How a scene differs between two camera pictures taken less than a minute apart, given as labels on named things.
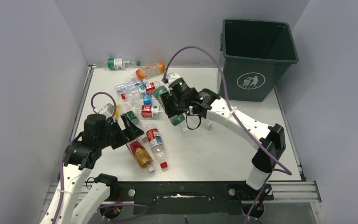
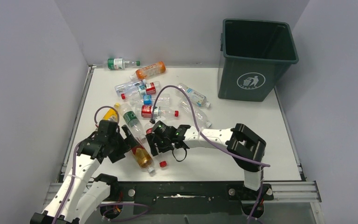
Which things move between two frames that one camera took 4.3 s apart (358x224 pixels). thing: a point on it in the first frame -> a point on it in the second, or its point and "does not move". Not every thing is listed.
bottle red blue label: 150,88 does not move
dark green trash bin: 256,55 does not move
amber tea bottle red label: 141,155 does not move
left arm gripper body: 114,135 -> 119,147
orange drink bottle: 148,71 does not move
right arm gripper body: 174,105 -> 163,144
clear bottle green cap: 119,63 does not move
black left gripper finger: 132,131 -> 132,140
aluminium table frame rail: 303,192 does not move
